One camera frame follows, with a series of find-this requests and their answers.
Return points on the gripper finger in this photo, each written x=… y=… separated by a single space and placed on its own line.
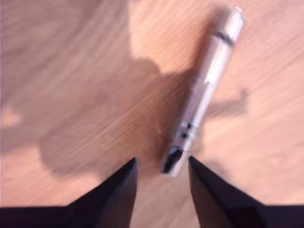
x=218 y=204
x=111 y=202

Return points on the metallic silver laser pointer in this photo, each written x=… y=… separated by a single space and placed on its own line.
x=209 y=83

